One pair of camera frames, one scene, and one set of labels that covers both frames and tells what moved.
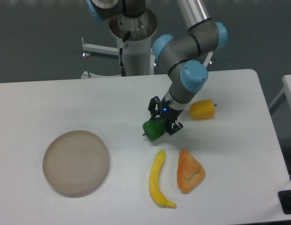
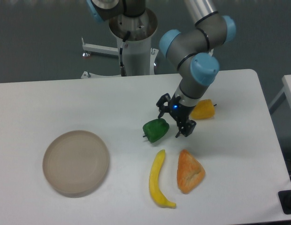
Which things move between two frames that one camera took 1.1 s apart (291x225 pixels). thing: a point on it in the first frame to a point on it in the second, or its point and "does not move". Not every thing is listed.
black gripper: x=168 y=113 to x=180 y=113
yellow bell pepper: x=202 y=109 does not move
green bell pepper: x=154 y=128 does not move
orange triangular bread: x=189 y=172 does not move
